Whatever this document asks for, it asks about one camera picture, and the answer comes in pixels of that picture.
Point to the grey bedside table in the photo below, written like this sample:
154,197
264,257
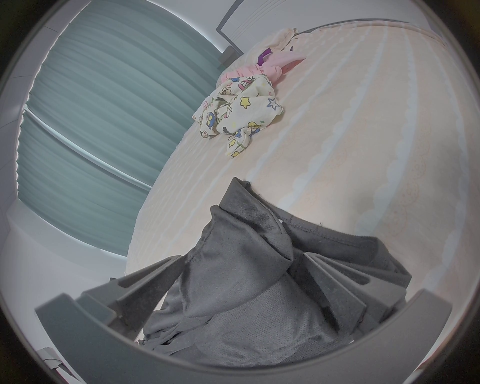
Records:
228,56

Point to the blue-green curtain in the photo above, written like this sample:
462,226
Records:
75,195
131,75

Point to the pale pink pillow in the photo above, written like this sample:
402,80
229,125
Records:
281,37

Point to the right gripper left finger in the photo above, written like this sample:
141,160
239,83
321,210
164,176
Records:
127,300

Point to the black T-shirt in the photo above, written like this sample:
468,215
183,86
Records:
232,270

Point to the bed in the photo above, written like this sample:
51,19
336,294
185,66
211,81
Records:
375,131

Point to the pink garment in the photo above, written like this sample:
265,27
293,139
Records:
277,62

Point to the white printed pyjama top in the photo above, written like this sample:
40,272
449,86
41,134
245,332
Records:
255,101

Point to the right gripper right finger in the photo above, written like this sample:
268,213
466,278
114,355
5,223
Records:
356,296

